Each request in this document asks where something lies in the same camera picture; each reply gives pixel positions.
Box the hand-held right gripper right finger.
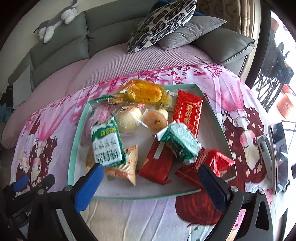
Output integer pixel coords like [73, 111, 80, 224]
[198, 164, 274, 241]

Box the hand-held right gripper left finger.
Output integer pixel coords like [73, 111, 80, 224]
[28, 163, 105, 241]

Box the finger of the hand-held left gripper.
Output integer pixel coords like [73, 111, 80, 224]
[8, 175, 29, 193]
[30, 174, 56, 194]

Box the red flower-print snack packet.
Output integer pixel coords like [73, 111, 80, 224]
[174, 148, 236, 189]

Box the cream and orange snack packet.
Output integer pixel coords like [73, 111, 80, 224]
[85, 144, 139, 186]

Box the large white green-trimmed packet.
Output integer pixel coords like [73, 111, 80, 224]
[90, 116, 126, 168]

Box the green foil snack packet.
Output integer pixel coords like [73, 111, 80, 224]
[154, 123, 201, 165]

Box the teal shallow box tray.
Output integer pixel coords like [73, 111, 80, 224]
[67, 84, 237, 200]

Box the plain red packet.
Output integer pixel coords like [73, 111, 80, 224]
[138, 137, 176, 185]

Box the pink snack packet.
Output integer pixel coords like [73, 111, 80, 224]
[80, 104, 121, 146]

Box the yellow bun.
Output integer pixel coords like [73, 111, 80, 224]
[116, 107, 148, 136]

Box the red gold-patterned snack packet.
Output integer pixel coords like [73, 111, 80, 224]
[172, 90, 204, 138]

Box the yellow jelly cup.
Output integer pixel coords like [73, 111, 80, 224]
[142, 108, 169, 133]

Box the plain white snack packet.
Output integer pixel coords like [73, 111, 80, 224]
[159, 90, 178, 112]

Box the orange clear-wrapped snack packet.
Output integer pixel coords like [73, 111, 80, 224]
[116, 79, 173, 105]

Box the pink printed blanket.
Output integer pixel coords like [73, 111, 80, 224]
[10, 64, 296, 241]

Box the black phone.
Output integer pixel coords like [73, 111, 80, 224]
[268, 122, 289, 195]

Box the dark clothes pile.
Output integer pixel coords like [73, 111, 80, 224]
[0, 86, 14, 123]

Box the light grey cushion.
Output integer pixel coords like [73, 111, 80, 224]
[13, 65, 31, 109]

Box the pink sofa cover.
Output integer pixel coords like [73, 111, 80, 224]
[2, 43, 222, 149]

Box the black folding chair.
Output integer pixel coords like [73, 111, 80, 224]
[252, 42, 294, 113]

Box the grey pillow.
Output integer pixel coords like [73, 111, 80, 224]
[158, 16, 227, 51]

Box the grey sofa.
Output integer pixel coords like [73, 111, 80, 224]
[7, 2, 257, 93]

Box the grey and white plush toy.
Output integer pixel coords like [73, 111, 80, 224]
[33, 0, 80, 44]

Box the black and cream patterned pillow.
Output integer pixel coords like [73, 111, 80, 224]
[127, 0, 197, 54]

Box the beige patterned curtain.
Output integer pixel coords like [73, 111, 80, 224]
[196, 0, 262, 37]

